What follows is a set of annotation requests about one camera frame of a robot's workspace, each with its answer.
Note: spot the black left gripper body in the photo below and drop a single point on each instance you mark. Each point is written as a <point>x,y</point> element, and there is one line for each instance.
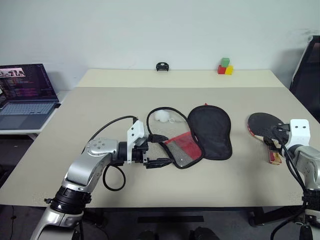
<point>140,153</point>

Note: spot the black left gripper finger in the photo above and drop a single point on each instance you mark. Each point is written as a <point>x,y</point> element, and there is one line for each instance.
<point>157,138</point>
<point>157,163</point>

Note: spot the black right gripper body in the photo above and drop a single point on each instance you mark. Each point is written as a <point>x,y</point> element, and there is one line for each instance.
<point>282,128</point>

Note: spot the black rubber table tennis paddle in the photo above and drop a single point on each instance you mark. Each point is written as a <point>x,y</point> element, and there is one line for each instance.
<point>260,125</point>

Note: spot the black red paddle case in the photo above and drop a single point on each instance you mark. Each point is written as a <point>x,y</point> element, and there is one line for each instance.
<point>212,135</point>

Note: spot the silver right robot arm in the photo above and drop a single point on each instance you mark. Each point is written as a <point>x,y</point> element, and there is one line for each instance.
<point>310,165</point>

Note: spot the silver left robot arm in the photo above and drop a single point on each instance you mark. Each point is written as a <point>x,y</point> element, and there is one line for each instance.
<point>82,165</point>

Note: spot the black office chair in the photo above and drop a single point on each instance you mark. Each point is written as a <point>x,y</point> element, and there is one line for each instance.
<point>306,75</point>

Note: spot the small black plastic holder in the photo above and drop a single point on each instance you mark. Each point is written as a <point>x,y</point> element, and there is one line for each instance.
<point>162,67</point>

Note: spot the yellow cube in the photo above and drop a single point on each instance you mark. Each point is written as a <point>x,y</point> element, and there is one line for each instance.
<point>229,70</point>

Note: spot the red cube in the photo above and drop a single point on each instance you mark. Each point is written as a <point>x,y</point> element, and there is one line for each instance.
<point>221,70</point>

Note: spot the dark rounded shape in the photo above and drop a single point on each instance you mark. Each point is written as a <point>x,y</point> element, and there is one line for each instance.
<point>203,233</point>

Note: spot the green cube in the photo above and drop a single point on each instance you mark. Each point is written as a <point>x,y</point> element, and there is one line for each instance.
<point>225,62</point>

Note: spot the white side table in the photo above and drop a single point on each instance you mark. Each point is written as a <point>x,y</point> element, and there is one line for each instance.
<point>51,121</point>

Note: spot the small black usb dongle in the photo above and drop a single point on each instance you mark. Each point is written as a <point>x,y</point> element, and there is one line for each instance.
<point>57,105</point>

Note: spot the open dark laptop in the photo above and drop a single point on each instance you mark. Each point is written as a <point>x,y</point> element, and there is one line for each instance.
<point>25,100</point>

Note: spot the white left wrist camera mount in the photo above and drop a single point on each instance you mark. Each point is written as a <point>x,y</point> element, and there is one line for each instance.
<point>135,132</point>

